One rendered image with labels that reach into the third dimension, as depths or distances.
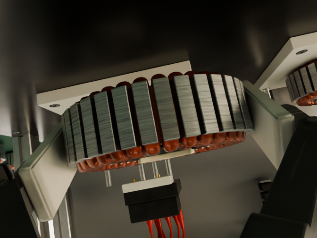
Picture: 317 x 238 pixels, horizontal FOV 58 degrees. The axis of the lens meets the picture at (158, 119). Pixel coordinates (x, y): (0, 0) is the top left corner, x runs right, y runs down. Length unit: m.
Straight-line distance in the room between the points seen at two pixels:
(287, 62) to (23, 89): 0.26
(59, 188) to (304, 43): 0.24
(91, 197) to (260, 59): 0.43
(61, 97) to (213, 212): 0.39
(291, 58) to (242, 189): 0.33
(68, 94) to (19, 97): 0.05
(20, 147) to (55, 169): 0.33
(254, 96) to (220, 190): 0.43
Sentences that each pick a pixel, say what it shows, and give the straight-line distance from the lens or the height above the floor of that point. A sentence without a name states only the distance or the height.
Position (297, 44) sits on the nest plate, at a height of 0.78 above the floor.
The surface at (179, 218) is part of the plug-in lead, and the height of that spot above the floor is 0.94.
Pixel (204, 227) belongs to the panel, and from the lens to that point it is 0.59.
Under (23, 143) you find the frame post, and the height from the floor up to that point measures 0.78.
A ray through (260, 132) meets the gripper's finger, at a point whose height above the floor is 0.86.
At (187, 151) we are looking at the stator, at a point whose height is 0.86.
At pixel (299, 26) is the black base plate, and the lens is 0.28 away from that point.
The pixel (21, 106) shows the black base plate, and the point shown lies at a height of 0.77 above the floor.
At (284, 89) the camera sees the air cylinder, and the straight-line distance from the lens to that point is 0.49.
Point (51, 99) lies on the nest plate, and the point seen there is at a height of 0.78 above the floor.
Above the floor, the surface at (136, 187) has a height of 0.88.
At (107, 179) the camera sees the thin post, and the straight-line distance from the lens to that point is 0.41.
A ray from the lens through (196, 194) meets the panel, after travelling 0.58.
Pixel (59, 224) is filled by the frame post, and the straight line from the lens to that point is 0.58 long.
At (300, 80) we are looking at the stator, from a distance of 0.34.
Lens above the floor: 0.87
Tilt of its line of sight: 11 degrees down
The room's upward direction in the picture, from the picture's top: 169 degrees clockwise
